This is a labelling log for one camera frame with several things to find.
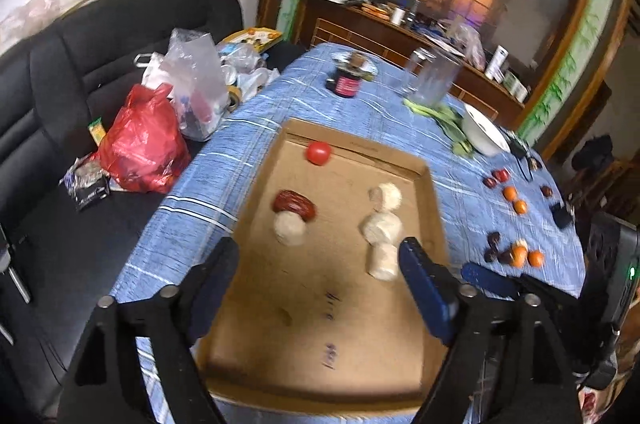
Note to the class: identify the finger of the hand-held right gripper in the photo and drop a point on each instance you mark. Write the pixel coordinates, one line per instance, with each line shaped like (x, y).
(490, 279)

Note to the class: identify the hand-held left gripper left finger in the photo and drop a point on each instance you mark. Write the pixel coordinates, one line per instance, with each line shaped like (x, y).
(212, 289)

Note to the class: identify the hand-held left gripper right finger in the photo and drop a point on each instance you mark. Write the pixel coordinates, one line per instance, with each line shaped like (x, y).
(425, 289)

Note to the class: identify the dark purple plum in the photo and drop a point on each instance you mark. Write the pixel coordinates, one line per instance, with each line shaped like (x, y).
(506, 257)

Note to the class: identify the large orange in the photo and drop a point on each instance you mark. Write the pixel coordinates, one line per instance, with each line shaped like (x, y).
(520, 256)

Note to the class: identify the dark speckled date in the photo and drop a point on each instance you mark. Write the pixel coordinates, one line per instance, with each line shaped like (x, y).
(490, 254)
(494, 239)

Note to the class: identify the medium orange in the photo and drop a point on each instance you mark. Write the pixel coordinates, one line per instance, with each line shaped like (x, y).
(536, 258)

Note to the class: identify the small orange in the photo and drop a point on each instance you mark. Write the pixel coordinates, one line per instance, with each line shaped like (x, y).
(520, 207)
(510, 193)

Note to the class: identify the shallow cardboard box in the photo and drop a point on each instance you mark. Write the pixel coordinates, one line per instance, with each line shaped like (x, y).
(325, 304)

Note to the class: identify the large red date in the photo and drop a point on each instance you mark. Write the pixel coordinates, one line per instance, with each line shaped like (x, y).
(295, 204)

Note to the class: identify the red cherry tomato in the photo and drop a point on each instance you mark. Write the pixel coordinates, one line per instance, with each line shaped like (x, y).
(319, 153)

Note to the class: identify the small black box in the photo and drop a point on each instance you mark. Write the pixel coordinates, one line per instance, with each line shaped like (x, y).
(562, 215)

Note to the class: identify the small red date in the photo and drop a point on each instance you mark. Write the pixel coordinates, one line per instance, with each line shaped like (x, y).
(490, 182)
(547, 191)

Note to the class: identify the small red tomato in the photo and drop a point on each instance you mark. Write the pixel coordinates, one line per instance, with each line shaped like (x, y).
(502, 175)

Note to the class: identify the brown plug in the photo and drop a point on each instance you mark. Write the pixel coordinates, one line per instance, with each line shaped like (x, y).
(536, 164)

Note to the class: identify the black power adapter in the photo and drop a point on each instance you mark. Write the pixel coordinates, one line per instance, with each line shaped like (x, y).
(517, 145)

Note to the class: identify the white bowl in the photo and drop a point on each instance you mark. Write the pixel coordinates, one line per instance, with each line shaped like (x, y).
(482, 131)

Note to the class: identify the leafy green vegetable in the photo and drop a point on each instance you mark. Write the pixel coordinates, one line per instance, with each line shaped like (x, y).
(457, 131)

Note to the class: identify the red plastic bag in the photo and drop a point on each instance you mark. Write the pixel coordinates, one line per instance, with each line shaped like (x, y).
(142, 144)

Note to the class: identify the black snack packet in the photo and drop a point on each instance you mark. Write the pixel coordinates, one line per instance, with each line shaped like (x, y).
(86, 184)

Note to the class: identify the green onion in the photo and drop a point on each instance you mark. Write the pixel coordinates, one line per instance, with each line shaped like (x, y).
(422, 106)

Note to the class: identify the green yellow packet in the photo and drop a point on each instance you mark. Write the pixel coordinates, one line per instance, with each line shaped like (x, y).
(98, 131)

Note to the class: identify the clear plastic bag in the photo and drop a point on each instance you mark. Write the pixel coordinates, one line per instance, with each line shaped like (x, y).
(192, 79)

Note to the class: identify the tall white carton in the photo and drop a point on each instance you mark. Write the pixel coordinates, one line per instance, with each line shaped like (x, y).
(496, 63)

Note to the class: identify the crumpled clear plastic bags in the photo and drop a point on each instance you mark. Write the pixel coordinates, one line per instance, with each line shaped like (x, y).
(247, 71)

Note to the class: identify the dark jar with red label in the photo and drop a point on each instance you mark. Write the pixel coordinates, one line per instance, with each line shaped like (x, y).
(344, 79)

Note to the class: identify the white plastic bag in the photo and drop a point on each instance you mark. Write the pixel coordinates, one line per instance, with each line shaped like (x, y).
(467, 41)

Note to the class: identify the yellow box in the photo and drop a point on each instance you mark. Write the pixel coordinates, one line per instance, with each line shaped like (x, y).
(252, 38)

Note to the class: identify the wooden sideboard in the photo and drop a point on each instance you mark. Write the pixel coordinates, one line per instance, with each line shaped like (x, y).
(380, 34)

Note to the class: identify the black leather sofa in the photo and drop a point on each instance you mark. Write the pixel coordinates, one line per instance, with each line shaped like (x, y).
(50, 79)

